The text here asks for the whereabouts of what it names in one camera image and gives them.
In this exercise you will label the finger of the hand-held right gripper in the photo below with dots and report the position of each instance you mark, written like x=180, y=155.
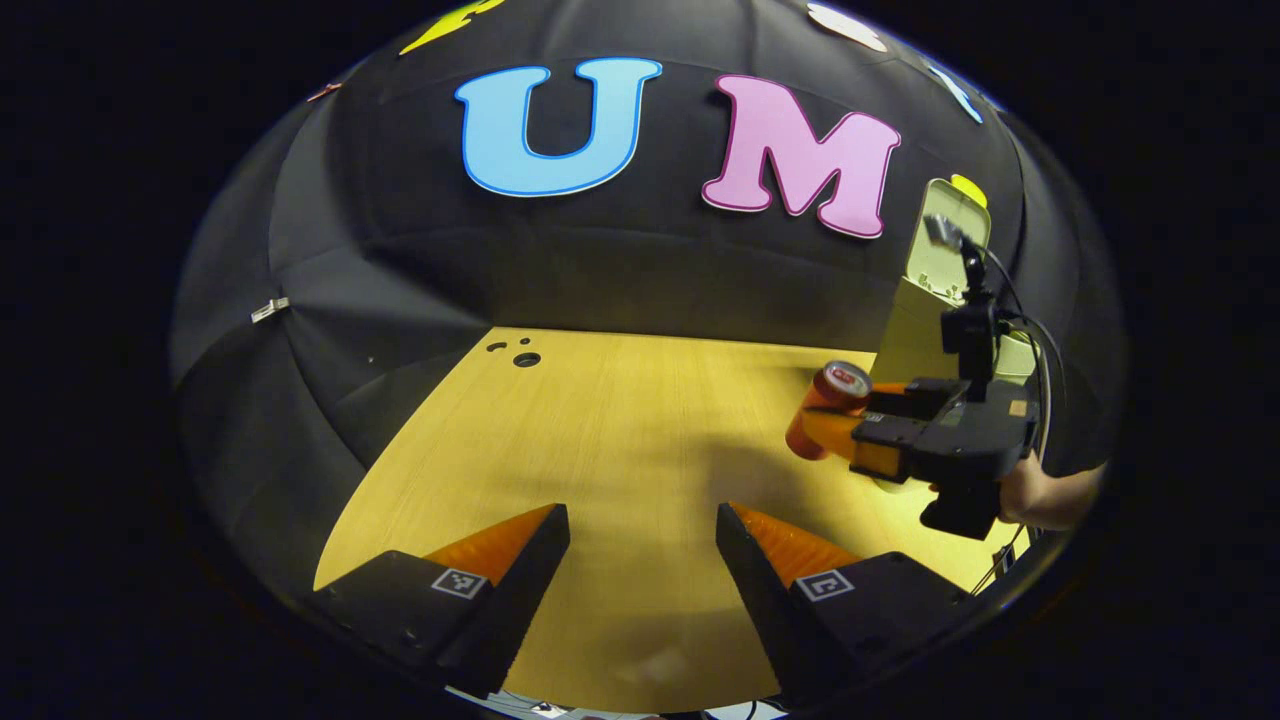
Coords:
x=925, y=398
x=885, y=440

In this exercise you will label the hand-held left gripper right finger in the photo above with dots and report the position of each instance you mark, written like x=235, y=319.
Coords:
x=765, y=600

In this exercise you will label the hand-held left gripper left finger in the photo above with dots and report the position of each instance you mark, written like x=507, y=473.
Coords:
x=520, y=590

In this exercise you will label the pale green garbage bin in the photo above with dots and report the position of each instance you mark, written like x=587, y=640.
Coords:
x=910, y=335

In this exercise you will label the red pop can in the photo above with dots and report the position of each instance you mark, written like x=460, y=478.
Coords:
x=825, y=395

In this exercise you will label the wooden desktop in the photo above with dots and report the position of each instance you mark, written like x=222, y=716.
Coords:
x=620, y=440

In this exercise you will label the black backdrop cloth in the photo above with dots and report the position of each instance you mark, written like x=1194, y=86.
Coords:
x=600, y=260

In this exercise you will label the white cloth clip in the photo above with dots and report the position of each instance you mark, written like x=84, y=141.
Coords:
x=270, y=310

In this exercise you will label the red cloth clip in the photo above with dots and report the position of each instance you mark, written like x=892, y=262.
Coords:
x=323, y=92

